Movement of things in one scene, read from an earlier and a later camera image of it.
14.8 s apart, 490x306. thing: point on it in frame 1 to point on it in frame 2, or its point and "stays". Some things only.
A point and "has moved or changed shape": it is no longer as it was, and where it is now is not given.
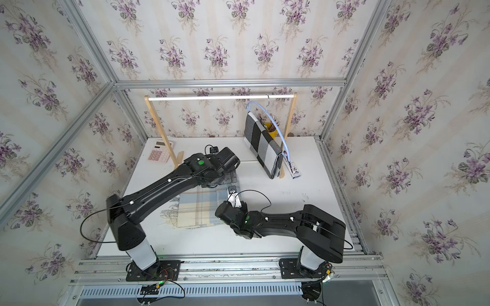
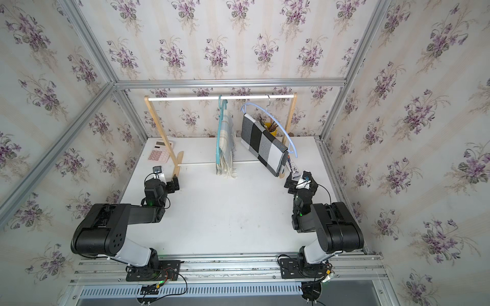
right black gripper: (242, 210) to (293, 184)
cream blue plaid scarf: (196, 208) to (227, 166)
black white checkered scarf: (263, 143) stays
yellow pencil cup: (272, 130) stays
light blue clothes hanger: (285, 153) has moved or changed shape
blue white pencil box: (293, 171) stays
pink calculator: (159, 153) stays
